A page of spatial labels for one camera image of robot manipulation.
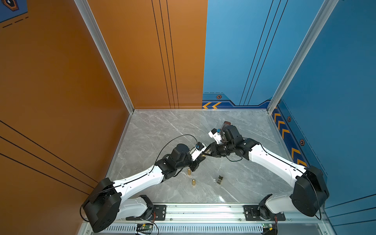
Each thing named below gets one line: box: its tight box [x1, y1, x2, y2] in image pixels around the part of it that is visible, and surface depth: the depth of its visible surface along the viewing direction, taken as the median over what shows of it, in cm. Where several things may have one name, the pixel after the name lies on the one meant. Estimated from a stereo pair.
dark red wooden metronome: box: [222, 120, 232, 128], surface depth 89 cm
